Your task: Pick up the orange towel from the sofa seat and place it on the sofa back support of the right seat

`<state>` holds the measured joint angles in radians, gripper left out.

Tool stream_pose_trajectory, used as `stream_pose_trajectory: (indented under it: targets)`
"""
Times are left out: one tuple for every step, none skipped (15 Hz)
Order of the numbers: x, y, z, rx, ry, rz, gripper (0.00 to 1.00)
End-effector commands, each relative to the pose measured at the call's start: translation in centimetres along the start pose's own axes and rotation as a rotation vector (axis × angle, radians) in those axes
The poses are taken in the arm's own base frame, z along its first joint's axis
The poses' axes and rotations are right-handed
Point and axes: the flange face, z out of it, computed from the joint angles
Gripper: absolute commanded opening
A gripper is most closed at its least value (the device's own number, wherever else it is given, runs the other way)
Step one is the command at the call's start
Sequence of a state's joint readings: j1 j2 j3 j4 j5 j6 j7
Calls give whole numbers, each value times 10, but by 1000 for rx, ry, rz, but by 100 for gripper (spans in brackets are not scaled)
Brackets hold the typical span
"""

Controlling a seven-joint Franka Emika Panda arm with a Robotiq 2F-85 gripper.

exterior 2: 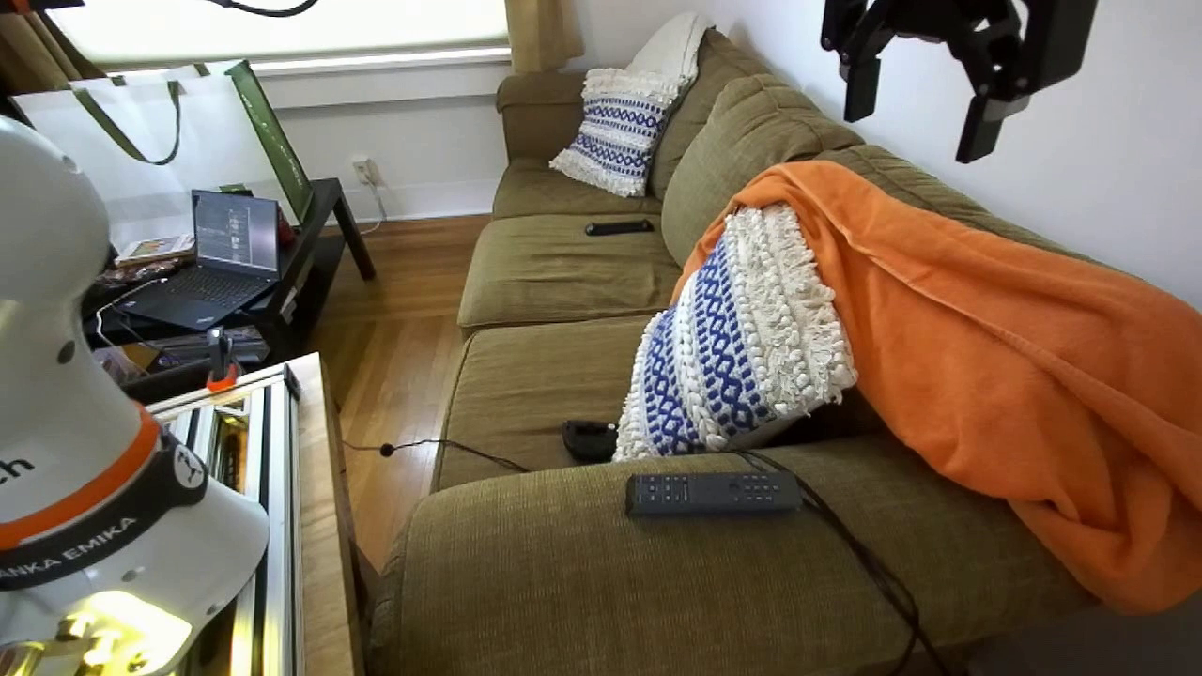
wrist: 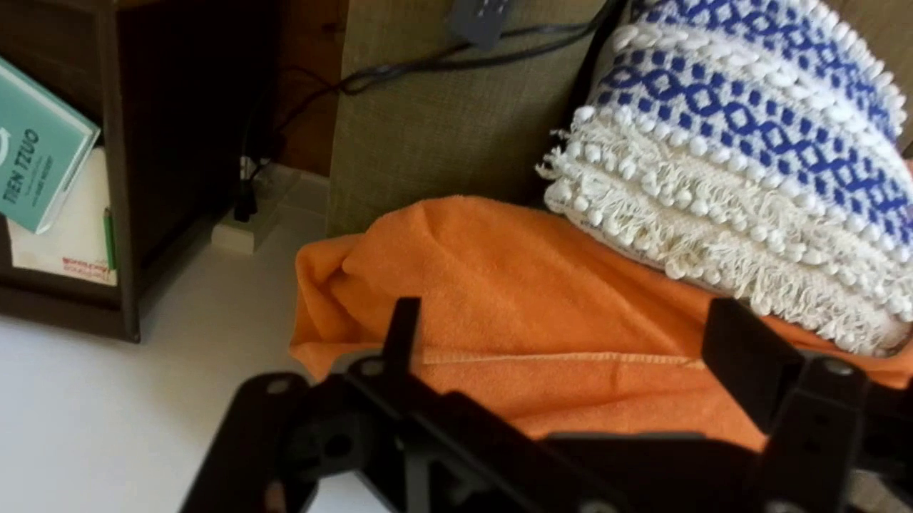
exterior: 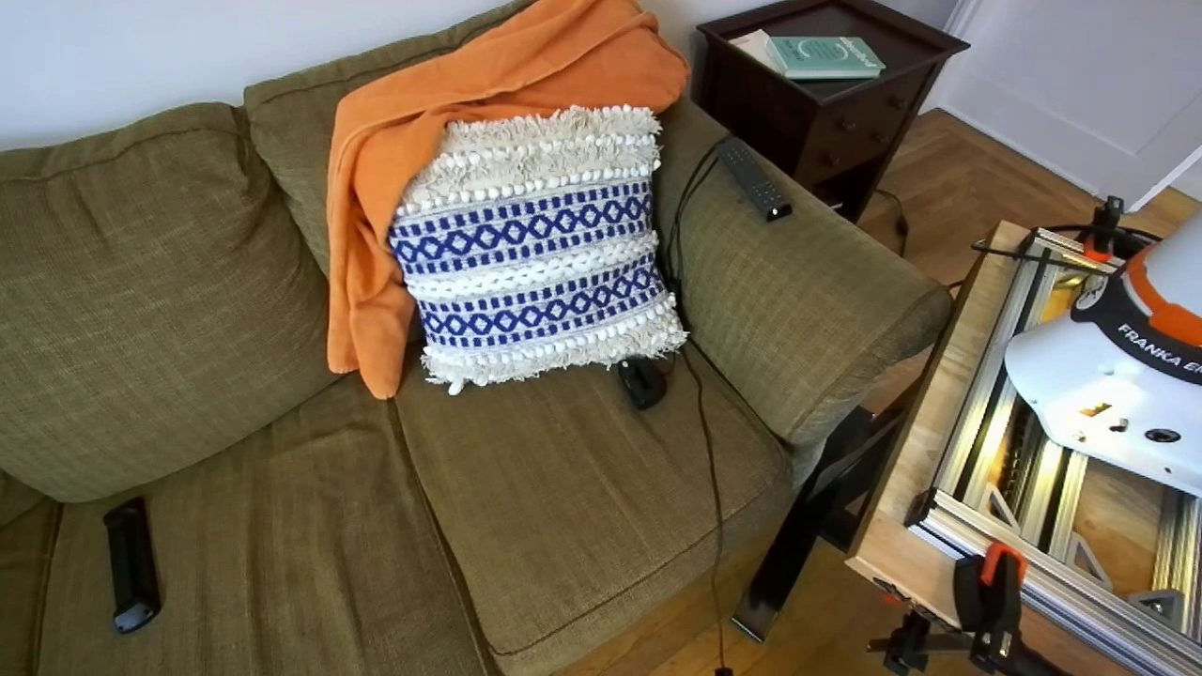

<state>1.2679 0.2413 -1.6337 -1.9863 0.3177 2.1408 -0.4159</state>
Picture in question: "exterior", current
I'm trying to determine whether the orange towel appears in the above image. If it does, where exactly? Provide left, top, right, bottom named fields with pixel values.
left=325, top=0, right=690, bottom=407

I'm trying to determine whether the olive green fabric sofa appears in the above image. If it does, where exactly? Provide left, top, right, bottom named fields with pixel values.
left=0, top=4, right=959, bottom=676

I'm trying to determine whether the olive sofa seat cushion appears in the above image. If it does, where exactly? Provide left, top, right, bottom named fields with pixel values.
left=387, top=336, right=799, bottom=676
left=0, top=366, right=497, bottom=676

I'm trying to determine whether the narrow olive sofa back cushion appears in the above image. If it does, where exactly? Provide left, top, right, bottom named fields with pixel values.
left=242, top=4, right=529, bottom=277

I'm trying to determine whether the wide olive sofa back cushion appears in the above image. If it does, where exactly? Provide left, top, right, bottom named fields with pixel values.
left=0, top=102, right=385, bottom=508

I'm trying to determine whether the small black rounded device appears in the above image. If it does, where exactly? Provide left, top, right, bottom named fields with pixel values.
left=613, top=354, right=672, bottom=416

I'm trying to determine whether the white and blue throw pillow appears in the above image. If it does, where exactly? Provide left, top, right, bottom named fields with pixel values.
left=387, top=102, right=690, bottom=400

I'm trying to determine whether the long black remote control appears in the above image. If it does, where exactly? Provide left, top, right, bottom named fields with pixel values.
left=714, top=136, right=797, bottom=226

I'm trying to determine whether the black metal cart leg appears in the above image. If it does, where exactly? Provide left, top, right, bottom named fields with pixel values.
left=728, top=407, right=908, bottom=645

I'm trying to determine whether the dark wooden side table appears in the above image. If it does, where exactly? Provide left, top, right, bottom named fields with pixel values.
left=690, top=0, right=975, bottom=226

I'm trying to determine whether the wooden robot cart board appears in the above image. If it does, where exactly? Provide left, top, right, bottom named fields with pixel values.
left=847, top=220, right=1202, bottom=676

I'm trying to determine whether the white paper booklet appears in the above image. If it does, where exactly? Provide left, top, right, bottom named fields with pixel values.
left=728, top=28, right=790, bottom=77

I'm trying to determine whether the green book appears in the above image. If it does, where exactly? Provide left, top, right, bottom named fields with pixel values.
left=764, top=33, right=892, bottom=83

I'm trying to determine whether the black and orange clamp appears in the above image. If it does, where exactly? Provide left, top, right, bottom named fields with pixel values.
left=949, top=543, right=1035, bottom=676

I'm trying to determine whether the small black clamp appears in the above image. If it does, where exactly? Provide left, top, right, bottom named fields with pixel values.
left=1045, top=197, right=1164, bottom=267

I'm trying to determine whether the black remote with grey end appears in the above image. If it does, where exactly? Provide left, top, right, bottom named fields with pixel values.
left=103, top=497, right=167, bottom=640

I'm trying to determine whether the thin black power cable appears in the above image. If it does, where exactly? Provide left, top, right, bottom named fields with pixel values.
left=664, top=317, right=738, bottom=676

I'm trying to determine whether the aluminium profile frame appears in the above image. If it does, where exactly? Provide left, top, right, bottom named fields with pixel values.
left=904, top=228, right=1202, bottom=670

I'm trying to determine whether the black clamp handle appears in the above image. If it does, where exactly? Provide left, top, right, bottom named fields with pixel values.
left=868, top=610, right=941, bottom=676

